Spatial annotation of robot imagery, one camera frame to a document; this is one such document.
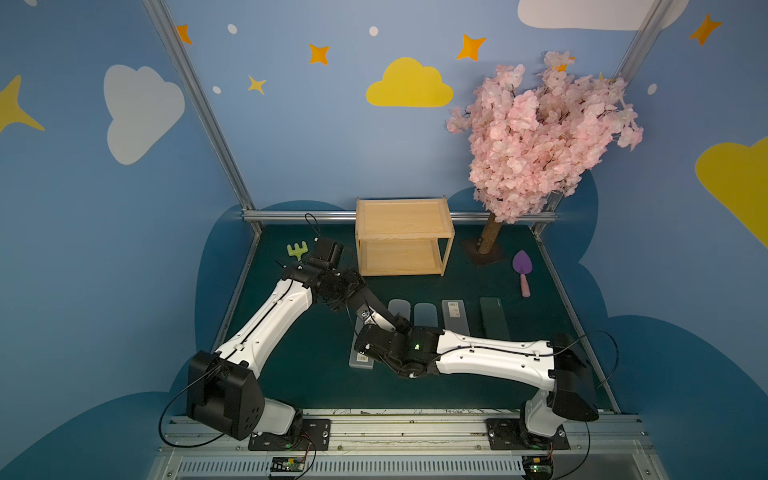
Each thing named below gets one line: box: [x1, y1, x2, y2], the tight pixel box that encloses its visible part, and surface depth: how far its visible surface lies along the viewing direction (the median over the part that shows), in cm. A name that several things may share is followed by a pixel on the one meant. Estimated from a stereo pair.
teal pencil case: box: [414, 302, 438, 327], surface depth 98 cm
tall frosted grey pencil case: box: [441, 299, 470, 336], surface depth 97 cm
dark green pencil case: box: [479, 297, 511, 339], surface depth 98 cm
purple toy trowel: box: [512, 250, 533, 298], surface depth 113 cm
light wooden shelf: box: [355, 196, 455, 277], surface depth 100 cm
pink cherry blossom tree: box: [446, 51, 643, 255], surface depth 72 cm
